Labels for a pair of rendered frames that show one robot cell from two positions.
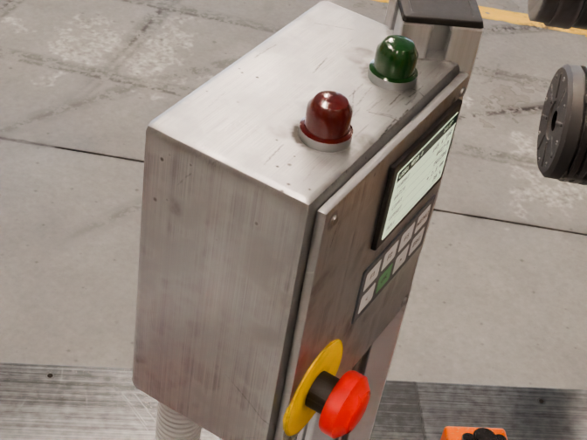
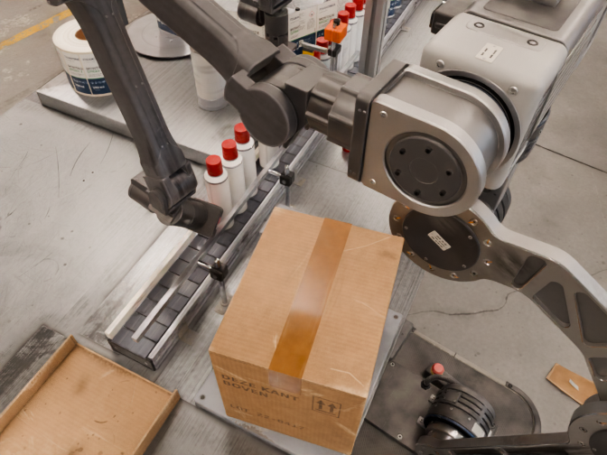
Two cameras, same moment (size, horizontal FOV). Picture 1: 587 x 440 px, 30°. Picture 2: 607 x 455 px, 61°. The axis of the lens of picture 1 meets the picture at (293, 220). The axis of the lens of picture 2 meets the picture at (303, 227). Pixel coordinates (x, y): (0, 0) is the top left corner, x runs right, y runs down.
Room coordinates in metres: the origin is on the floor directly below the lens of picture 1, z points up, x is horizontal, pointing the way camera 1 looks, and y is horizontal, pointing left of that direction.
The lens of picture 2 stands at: (1.08, -1.12, 1.82)
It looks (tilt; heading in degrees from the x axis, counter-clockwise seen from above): 50 degrees down; 125
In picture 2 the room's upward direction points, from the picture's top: 1 degrees clockwise
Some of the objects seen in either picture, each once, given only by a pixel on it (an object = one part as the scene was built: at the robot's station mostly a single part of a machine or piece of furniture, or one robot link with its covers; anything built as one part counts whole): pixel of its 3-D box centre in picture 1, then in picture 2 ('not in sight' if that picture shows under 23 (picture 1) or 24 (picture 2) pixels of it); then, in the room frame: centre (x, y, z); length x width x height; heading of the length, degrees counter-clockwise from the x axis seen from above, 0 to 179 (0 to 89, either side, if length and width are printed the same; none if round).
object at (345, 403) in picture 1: (337, 400); not in sight; (0.40, -0.04, 1.33); 0.04 x 0.03 x 0.04; 154
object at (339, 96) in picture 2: not in sight; (351, 112); (0.85, -0.70, 1.45); 0.09 x 0.08 x 0.12; 91
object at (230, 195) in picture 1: (299, 229); not in sight; (0.47, 0.00, 1.38); 0.17 x 0.10 x 0.19; 154
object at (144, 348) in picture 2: not in sight; (309, 120); (0.41, -0.13, 0.86); 1.65 x 0.08 x 0.04; 99
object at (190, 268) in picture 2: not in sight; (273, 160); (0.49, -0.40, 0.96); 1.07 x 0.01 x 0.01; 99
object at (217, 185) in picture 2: not in sight; (219, 193); (0.48, -0.58, 0.98); 0.05 x 0.05 x 0.20
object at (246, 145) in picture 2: not in sight; (244, 161); (0.46, -0.47, 0.98); 0.05 x 0.05 x 0.20
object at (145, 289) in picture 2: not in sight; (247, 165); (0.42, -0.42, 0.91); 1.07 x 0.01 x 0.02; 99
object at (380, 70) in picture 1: (396, 58); not in sight; (0.50, -0.04, 1.49); 0.03 x 0.03 x 0.02
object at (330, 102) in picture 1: (328, 116); not in sight; (0.43, -0.01, 1.49); 0.03 x 0.03 x 0.02
